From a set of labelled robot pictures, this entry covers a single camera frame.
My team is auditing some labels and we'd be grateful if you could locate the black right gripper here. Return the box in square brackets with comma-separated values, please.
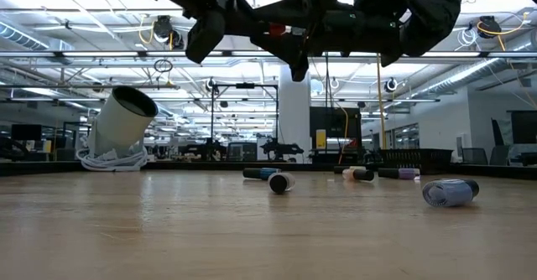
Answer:
[250, 0, 406, 83]

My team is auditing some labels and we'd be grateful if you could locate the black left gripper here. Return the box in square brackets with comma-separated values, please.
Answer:
[144, 0, 272, 65]

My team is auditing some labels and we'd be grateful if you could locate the lavender blue nail polish bottle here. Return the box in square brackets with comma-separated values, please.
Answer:
[421, 178, 481, 209]

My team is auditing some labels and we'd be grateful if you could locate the red nail polish bottle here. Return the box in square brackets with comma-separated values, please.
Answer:
[268, 22, 290, 38]

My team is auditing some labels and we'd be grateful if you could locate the white coiled cable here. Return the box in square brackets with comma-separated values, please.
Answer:
[76, 144, 149, 173]

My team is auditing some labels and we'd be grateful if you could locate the black frame robot station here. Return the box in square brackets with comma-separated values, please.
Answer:
[209, 82, 281, 163]

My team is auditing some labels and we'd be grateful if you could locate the pale pink nail polish bottle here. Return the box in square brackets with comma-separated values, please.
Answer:
[267, 171, 296, 195]

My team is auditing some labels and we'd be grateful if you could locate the black plastic lattice basket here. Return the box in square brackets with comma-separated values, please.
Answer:
[379, 148, 455, 175]

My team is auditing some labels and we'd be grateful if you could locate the black mesh chair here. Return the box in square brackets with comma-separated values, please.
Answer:
[461, 147, 490, 167]
[488, 144, 511, 167]

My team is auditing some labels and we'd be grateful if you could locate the black marker with purple cap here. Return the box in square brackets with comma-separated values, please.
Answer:
[377, 167, 421, 181]

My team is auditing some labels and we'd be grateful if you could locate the black monitor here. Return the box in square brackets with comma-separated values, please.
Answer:
[509, 110, 537, 145]
[10, 123, 43, 142]

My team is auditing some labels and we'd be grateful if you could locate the black cabinet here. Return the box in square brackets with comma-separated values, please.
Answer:
[309, 106, 362, 151]

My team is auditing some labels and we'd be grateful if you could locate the teal nail polish bottle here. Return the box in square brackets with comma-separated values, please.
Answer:
[242, 167, 283, 181]

